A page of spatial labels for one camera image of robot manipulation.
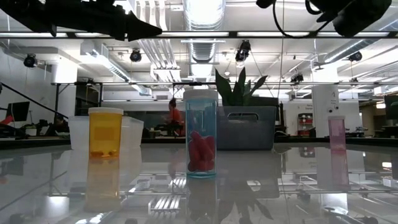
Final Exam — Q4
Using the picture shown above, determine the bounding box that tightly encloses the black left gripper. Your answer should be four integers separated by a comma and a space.
46, 0, 163, 42

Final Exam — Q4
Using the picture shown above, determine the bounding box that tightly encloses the wide amber pill bottle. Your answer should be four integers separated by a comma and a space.
88, 107, 124, 159

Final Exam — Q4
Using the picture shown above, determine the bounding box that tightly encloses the blue bottle with red pills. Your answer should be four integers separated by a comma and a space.
183, 89, 219, 179

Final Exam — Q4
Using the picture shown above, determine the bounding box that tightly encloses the pale pink pill bottle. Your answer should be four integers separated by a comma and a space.
327, 115, 346, 152

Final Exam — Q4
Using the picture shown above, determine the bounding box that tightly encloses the translucent plastic bin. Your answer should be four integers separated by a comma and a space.
68, 115, 145, 151

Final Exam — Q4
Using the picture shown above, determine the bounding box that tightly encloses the dark grey plastic bin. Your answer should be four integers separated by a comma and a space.
216, 105, 277, 152

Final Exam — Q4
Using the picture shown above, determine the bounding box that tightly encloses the black shelving unit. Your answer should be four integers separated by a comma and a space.
74, 83, 103, 116

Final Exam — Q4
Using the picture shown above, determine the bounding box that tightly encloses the person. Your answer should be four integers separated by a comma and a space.
167, 98, 184, 137
46, 114, 70, 137

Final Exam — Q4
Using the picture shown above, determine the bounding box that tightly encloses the snake plant in white pot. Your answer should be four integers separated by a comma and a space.
214, 67, 269, 107

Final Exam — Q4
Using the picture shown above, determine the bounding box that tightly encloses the black tilted monitor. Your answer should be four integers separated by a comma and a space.
6, 101, 30, 123

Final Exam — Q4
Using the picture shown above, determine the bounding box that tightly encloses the red storage shelf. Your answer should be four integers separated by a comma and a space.
297, 112, 313, 136

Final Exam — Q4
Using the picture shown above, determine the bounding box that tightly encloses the white building pillar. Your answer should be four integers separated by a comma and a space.
312, 67, 340, 138

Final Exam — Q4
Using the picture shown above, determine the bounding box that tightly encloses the dark green-lit monitor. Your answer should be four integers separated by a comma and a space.
384, 95, 398, 121

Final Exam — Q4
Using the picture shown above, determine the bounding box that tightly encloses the silver ceiling duct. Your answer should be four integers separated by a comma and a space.
182, 0, 226, 78

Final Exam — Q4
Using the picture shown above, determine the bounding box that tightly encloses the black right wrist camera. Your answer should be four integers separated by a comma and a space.
256, 0, 277, 9

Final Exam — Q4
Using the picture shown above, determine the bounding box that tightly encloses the black camera cable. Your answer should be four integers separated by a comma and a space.
272, 0, 340, 40

